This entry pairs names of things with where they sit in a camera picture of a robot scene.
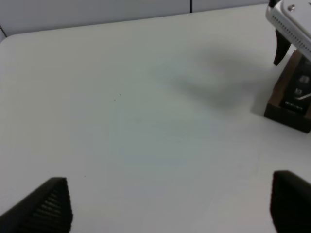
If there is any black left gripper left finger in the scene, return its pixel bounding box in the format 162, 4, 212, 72
0, 177, 73, 233

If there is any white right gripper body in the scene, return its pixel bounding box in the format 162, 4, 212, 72
266, 0, 311, 60

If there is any brown black coffee capsule box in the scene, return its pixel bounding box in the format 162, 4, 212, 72
264, 50, 311, 133

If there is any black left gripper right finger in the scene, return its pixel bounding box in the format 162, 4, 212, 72
270, 170, 311, 233

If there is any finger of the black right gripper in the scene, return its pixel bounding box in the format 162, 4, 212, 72
273, 30, 291, 66

